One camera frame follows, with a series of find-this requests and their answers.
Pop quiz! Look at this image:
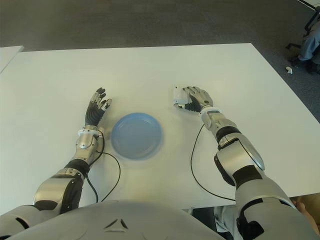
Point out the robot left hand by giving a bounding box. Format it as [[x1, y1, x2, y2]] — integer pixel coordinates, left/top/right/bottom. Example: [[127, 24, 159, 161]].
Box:
[[84, 87, 113, 126]]

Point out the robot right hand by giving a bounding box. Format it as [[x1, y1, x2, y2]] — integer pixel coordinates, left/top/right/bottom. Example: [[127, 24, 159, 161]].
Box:
[[172, 86, 215, 112]]

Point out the white square charger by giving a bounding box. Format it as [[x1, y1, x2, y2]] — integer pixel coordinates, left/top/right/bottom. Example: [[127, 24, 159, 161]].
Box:
[[172, 86, 192, 105]]

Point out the blue round plate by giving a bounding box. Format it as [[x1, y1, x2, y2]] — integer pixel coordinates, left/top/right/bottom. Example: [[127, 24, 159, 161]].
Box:
[[110, 112, 165, 160]]

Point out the grey robot torso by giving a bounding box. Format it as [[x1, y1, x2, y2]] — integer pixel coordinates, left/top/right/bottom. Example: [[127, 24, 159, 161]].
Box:
[[9, 199, 226, 240]]

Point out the black office chair base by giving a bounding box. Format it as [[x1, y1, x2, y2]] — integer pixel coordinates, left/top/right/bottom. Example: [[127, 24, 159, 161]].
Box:
[[286, 0, 320, 51]]

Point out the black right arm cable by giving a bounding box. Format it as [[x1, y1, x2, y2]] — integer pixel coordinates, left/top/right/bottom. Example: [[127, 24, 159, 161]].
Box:
[[190, 123, 237, 202]]

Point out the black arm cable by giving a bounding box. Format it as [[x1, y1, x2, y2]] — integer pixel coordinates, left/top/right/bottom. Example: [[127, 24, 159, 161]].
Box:
[[86, 136, 122, 203], [190, 123, 237, 202]]

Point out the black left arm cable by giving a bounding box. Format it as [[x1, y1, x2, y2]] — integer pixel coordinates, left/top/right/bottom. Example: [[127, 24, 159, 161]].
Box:
[[86, 136, 122, 203]]

